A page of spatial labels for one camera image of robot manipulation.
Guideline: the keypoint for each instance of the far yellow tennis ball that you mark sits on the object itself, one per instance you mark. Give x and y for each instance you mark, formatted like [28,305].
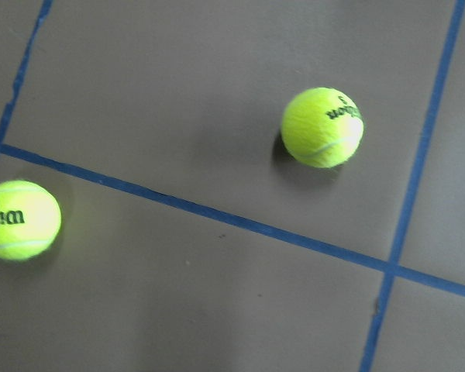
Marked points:
[30,219]

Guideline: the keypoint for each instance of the yellow Wilson tennis ball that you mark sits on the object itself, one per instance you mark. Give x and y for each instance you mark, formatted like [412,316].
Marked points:
[322,127]

